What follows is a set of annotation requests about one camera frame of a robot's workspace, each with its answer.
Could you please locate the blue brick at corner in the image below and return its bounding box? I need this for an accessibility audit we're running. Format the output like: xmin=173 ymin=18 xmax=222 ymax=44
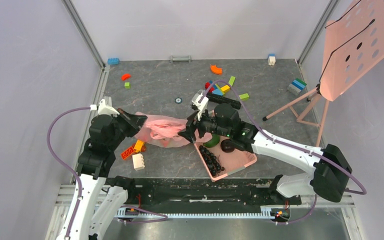
xmin=107 ymin=57 xmax=120 ymax=66

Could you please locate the tall green block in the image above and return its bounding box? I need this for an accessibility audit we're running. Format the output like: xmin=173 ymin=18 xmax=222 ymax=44
xmin=228 ymin=76 xmax=236 ymax=88

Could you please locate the pink plastic bag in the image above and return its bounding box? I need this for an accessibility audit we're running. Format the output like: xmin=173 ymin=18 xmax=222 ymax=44
xmin=134 ymin=111 xmax=190 ymax=148

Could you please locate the grey metal handle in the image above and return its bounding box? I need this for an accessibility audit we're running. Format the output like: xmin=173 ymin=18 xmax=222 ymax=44
xmin=169 ymin=55 xmax=192 ymax=63

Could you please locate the yellow orange toy brick vehicle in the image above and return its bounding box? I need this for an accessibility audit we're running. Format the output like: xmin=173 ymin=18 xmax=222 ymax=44
xmin=132 ymin=139 xmax=147 ymax=153

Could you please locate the green fake avocado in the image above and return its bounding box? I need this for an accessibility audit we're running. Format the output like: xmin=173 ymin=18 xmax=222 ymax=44
xmin=202 ymin=134 xmax=221 ymax=148

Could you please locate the black fake grape bunch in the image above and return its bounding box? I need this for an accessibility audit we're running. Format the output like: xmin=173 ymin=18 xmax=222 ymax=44
xmin=198 ymin=145 xmax=225 ymax=177

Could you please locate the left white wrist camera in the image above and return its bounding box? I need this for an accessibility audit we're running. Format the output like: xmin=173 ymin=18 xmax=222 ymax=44
xmin=89 ymin=96 xmax=120 ymax=116

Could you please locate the grey blue green brick stack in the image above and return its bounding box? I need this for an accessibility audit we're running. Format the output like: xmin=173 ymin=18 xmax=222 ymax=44
xmin=287 ymin=78 xmax=307 ymax=96

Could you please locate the small green cube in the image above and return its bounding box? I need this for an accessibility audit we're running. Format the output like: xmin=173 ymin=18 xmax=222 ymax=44
xmin=124 ymin=82 xmax=131 ymax=89

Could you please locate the yellow block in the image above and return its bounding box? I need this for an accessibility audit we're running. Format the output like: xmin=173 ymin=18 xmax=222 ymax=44
xmin=220 ymin=85 xmax=231 ymax=94

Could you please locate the pink plastic basket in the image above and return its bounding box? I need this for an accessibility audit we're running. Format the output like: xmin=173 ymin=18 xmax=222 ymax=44
xmin=194 ymin=136 xmax=257 ymax=182

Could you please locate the black microphone silver head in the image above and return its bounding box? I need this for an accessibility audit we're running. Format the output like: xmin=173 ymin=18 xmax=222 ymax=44
xmin=206 ymin=93 xmax=242 ymax=110

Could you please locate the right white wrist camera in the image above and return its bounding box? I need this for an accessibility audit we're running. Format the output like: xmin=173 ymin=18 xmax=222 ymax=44
xmin=191 ymin=89 xmax=209 ymax=121

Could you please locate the white toy brick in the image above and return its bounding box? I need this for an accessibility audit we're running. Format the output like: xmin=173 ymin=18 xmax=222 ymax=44
xmin=132 ymin=153 xmax=145 ymax=171

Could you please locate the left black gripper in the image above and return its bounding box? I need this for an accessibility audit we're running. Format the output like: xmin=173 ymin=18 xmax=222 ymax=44
xmin=108 ymin=107 xmax=148 ymax=150

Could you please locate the red blue green brick cluster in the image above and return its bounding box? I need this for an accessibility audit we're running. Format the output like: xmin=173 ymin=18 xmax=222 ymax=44
xmin=204 ymin=81 xmax=224 ymax=96

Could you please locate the green block near microphone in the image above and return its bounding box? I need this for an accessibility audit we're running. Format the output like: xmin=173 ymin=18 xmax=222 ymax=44
xmin=238 ymin=93 xmax=250 ymax=101

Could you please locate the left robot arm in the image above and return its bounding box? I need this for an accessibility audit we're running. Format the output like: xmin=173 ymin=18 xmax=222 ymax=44
xmin=46 ymin=104 xmax=148 ymax=240

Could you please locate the orange curved block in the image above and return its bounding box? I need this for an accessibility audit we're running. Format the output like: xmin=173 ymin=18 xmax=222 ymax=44
xmin=210 ymin=65 xmax=223 ymax=75

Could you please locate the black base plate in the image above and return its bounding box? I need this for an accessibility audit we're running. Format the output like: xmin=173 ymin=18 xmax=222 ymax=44
xmin=104 ymin=177 xmax=303 ymax=214

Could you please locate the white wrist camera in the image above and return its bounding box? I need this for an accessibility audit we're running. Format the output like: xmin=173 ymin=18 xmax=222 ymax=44
xmin=89 ymin=96 xmax=120 ymax=116
xmin=191 ymin=89 xmax=209 ymax=121

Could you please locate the dark fake plum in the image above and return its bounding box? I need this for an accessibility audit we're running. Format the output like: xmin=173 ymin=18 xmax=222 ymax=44
xmin=220 ymin=139 xmax=236 ymax=153

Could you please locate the red curved block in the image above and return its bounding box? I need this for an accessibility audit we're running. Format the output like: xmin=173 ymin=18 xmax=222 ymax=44
xmin=120 ymin=73 xmax=131 ymax=81

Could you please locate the pink perforated music stand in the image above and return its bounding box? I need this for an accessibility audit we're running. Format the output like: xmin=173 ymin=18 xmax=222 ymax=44
xmin=263 ymin=0 xmax=384 ymax=146

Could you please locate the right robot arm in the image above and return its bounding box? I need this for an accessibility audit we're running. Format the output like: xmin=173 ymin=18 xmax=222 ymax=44
xmin=178 ymin=103 xmax=352 ymax=204

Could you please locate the blue white brick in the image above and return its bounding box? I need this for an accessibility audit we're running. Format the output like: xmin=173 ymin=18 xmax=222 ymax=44
xmin=267 ymin=53 xmax=276 ymax=66

